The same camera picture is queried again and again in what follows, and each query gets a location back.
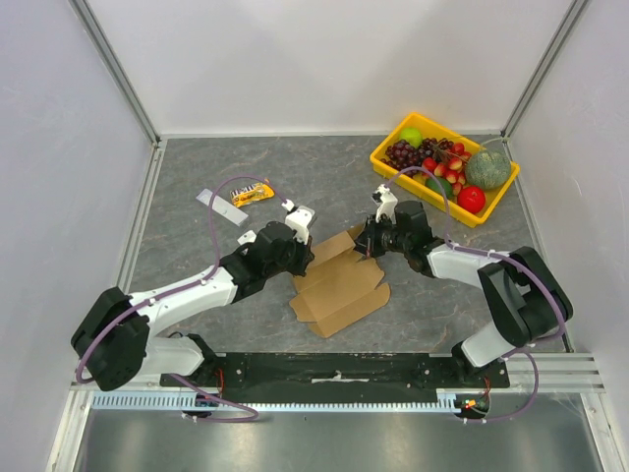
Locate red strawberry cluster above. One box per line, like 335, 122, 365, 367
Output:
419, 138, 472, 199

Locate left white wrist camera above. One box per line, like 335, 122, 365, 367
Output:
281, 200, 315, 245

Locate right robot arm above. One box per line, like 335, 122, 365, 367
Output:
354, 201, 573, 387

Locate aluminium frame rail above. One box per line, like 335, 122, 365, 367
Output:
71, 351, 606, 392

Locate yellow plastic tray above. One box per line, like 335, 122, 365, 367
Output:
370, 113, 520, 227

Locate purple grape bunch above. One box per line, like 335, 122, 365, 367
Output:
380, 138, 459, 176

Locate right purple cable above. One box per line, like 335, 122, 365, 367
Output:
382, 166, 569, 425

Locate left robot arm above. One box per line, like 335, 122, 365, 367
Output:
71, 221, 314, 391

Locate light green apple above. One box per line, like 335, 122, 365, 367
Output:
399, 127, 424, 148

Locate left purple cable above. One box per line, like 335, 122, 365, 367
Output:
74, 175, 291, 423

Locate small white plastic block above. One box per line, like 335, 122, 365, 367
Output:
237, 230, 257, 245

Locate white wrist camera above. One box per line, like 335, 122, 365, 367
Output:
281, 200, 315, 245
372, 184, 398, 223

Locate dark green lime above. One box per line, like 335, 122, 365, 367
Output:
426, 177, 453, 199

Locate grey slotted cable duct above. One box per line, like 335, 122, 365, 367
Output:
90, 389, 466, 412

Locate yellow candy packet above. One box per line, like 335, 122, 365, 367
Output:
230, 179, 275, 208

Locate brown cardboard box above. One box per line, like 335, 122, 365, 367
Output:
289, 225, 391, 338

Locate green netted melon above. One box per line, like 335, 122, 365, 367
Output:
465, 147, 511, 191

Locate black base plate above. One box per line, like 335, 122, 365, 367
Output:
185, 352, 510, 390

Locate red apple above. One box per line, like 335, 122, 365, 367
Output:
457, 186, 486, 214

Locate purple cable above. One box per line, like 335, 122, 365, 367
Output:
74, 175, 291, 423
382, 166, 569, 425

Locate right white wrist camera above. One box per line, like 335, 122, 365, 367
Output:
372, 184, 398, 223

